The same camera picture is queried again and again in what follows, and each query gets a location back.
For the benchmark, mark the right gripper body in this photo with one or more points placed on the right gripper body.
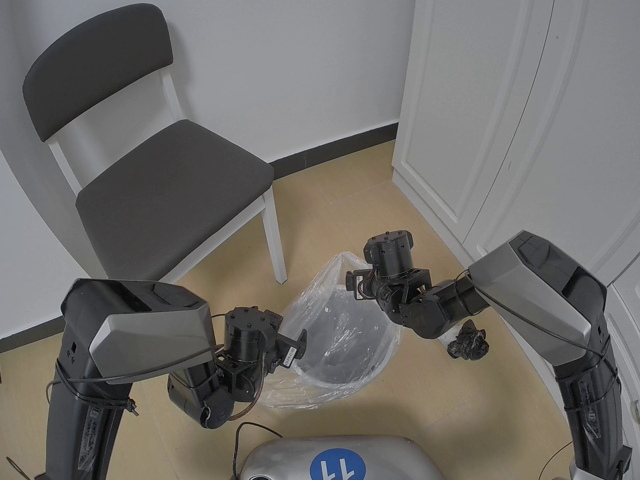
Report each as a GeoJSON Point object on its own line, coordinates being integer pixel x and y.
{"type": "Point", "coordinates": [375, 298]}

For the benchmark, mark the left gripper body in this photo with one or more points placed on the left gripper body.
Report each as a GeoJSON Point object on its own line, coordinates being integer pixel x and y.
{"type": "Point", "coordinates": [285, 350]}

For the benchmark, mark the clear plastic bag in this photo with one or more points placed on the clear plastic bag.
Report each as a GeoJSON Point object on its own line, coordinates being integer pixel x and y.
{"type": "Point", "coordinates": [330, 278]}

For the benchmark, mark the white paper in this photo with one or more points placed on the white paper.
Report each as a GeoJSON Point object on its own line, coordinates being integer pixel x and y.
{"type": "Point", "coordinates": [445, 340]}

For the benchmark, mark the black plastic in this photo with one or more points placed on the black plastic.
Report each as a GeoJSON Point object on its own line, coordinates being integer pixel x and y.
{"type": "Point", "coordinates": [467, 345]}

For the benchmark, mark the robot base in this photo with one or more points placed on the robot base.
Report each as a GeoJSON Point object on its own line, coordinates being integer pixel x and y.
{"type": "Point", "coordinates": [380, 458]}

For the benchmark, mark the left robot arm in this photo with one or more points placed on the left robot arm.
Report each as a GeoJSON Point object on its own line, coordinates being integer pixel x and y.
{"type": "Point", "coordinates": [140, 328]}

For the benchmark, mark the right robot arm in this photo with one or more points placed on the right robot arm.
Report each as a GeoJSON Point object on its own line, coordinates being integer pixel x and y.
{"type": "Point", "coordinates": [540, 293]}

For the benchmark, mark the white trash bin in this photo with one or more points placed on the white trash bin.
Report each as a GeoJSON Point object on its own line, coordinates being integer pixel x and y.
{"type": "Point", "coordinates": [350, 379]}

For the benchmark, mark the white wardrobe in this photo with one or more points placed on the white wardrobe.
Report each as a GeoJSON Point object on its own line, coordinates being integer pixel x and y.
{"type": "Point", "coordinates": [500, 118]}

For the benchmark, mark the dark grey padded white chair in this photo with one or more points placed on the dark grey padded white chair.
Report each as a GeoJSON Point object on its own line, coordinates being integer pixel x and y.
{"type": "Point", "coordinates": [100, 53]}

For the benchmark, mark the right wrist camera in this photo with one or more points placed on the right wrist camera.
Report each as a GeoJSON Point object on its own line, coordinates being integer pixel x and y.
{"type": "Point", "coordinates": [357, 278]}

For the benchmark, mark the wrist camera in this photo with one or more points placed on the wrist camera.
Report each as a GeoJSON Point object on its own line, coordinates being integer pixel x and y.
{"type": "Point", "coordinates": [272, 320]}
{"type": "Point", "coordinates": [357, 278]}

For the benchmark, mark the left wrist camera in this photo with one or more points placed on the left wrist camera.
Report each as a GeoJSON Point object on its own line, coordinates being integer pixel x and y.
{"type": "Point", "coordinates": [272, 320]}

